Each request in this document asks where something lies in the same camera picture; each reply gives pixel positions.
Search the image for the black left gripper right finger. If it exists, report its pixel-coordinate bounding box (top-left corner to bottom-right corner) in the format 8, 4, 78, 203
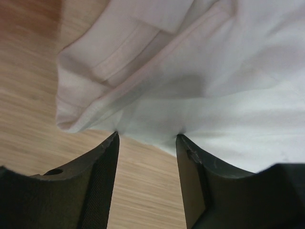
176, 135, 305, 229

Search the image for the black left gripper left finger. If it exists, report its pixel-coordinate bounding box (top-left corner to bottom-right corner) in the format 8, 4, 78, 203
0, 133, 119, 229

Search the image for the white t-shirt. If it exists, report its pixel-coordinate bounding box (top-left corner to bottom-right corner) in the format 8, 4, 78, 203
56, 0, 305, 172

